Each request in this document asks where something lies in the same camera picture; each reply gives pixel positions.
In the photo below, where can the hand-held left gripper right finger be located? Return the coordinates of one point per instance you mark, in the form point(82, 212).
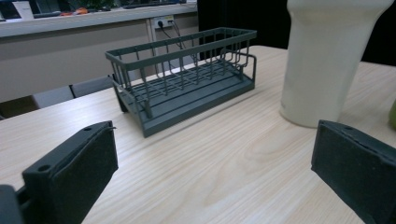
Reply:
point(358, 168)

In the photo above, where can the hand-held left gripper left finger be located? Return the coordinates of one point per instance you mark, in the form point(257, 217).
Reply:
point(71, 174)

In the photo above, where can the cream tumbler with straw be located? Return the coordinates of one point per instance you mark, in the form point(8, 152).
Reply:
point(320, 62)

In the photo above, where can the grey chair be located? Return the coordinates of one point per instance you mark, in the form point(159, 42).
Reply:
point(53, 97)
point(91, 85)

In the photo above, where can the beige office desk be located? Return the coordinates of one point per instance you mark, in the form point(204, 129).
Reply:
point(62, 27)

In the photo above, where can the orange object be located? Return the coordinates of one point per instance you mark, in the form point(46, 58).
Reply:
point(77, 11)

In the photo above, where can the white sign card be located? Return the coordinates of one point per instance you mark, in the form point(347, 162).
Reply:
point(24, 9)

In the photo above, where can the green plant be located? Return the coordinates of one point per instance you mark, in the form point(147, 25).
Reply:
point(95, 3)

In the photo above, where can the white power socket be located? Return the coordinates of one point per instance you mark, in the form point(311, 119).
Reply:
point(166, 21)

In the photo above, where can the black curtain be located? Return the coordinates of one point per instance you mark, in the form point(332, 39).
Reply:
point(233, 15)

